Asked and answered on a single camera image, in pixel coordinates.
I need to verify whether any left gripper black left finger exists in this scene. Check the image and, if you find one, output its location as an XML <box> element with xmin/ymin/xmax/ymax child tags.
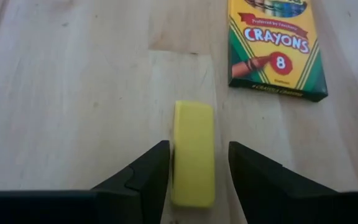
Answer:
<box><xmin>0</xmin><ymin>139</ymin><xmax>172</xmax><ymax>224</ymax></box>

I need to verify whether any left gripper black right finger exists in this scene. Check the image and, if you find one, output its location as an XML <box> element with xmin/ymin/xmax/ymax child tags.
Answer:
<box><xmin>227</xmin><ymin>141</ymin><xmax>358</xmax><ymax>224</ymax></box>

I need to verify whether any yellow eraser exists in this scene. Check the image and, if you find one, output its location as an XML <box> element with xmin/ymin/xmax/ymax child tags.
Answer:
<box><xmin>170</xmin><ymin>100</ymin><xmax>216</xmax><ymax>209</ymax></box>

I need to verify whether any yellow green crayon box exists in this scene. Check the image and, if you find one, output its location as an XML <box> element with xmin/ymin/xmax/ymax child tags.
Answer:
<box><xmin>227</xmin><ymin>0</ymin><xmax>329</xmax><ymax>103</ymax></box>

